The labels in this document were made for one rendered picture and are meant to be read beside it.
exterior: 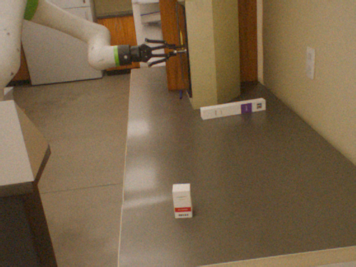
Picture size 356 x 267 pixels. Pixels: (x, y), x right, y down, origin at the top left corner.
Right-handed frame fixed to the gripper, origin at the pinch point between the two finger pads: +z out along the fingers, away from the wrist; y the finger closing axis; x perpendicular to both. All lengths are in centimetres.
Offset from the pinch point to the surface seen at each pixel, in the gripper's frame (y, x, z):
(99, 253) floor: -120, 20, -56
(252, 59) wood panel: -14, 26, 42
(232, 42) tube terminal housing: 0.4, -0.8, 25.6
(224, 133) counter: -26, -43, 12
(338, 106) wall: -14, -60, 48
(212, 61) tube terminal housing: -5.1, -10.8, 14.5
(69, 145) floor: -119, 201, -102
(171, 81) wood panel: -21.1, 26.4, -2.0
